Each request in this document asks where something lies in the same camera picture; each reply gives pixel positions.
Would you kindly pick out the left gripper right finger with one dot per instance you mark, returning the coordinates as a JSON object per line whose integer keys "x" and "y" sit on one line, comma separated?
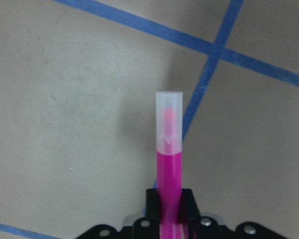
{"x": 188, "y": 210}

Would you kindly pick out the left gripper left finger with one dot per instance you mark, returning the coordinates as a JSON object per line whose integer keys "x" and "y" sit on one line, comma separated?
{"x": 153, "y": 204}

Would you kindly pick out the pink highlighter pen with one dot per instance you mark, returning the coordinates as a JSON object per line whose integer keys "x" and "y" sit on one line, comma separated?
{"x": 168, "y": 106}

